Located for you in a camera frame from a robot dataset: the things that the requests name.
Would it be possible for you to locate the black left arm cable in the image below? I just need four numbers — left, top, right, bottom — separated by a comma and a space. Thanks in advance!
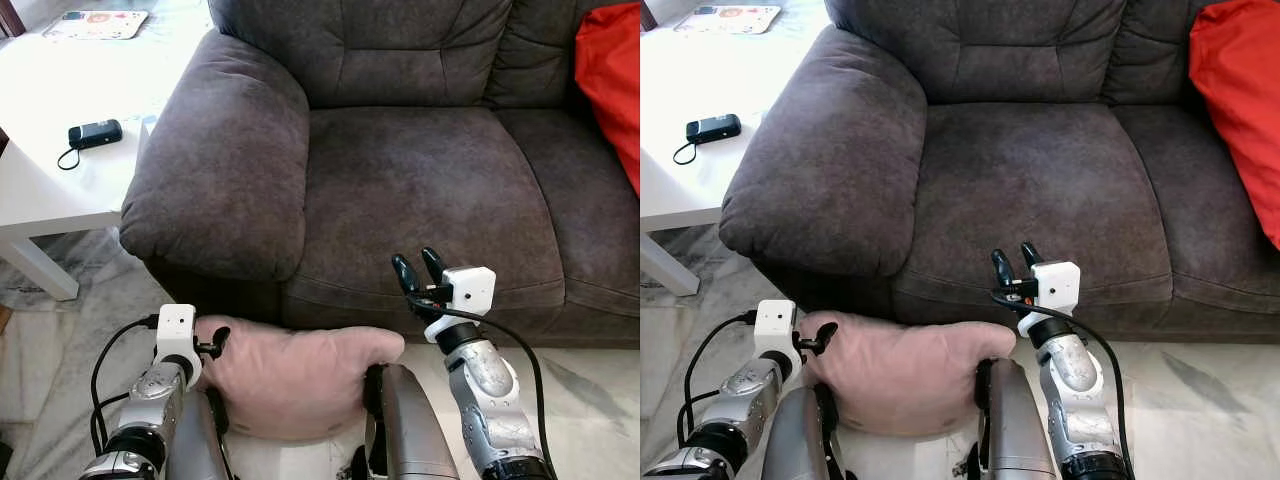
88, 314, 163, 456
678, 310, 757, 451

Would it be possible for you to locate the white table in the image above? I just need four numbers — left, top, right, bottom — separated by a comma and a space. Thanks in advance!
0, 0, 217, 302
640, 0, 837, 298

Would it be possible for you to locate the grey left robot leg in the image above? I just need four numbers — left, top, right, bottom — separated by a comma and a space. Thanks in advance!
760, 385, 849, 480
165, 388, 237, 480

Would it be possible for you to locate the grey right robot leg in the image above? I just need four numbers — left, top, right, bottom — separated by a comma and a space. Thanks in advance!
970, 356, 1063, 480
360, 362, 462, 480

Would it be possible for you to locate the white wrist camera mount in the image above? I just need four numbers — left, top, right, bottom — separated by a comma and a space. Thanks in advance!
154, 304, 199, 377
424, 264, 499, 342
752, 298, 799, 377
1016, 260, 1083, 337

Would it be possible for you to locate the grey robot leg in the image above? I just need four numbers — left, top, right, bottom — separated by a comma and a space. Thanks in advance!
360, 362, 462, 480
970, 356, 1063, 480
165, 388, 237, 480
760, 385, 849, 480

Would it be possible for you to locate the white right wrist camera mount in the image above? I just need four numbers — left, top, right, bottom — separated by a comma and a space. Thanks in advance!
1016, 260, 1083, 337
424, 264, 499, 342

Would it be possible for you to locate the black device with strap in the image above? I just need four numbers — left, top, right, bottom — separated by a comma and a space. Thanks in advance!
672, 113, 744, 166
56, 118, 125, 172

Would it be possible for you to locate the red pillow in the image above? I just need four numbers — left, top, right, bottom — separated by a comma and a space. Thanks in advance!
1187, 0, 1280, 252
573, 2, 641, 198

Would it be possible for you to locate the pink pillow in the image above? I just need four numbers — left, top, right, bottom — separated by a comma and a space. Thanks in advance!
797, 309, 1019, 439
194, 314, 407, 444

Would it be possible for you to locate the dark grey fabric sofa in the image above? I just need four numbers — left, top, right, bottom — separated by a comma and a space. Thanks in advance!
718, 0, 1280, 347
119, 0, 641, 347

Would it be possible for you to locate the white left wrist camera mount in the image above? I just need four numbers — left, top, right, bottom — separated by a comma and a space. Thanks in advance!
752, 298, 799, 377
154, 304, 199, 377

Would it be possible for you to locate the printed picture book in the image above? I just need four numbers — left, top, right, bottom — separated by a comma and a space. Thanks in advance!
672, 4, 783, 37
41, 9, 150, 42

